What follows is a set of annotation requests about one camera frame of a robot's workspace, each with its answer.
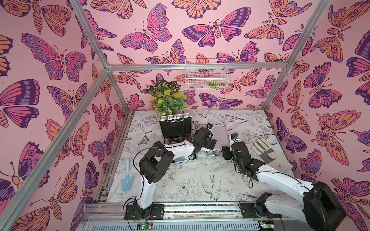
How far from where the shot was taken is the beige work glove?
0.91m

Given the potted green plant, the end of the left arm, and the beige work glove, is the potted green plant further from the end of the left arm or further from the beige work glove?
the beige work glove

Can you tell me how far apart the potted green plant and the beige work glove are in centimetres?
58

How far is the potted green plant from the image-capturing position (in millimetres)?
907
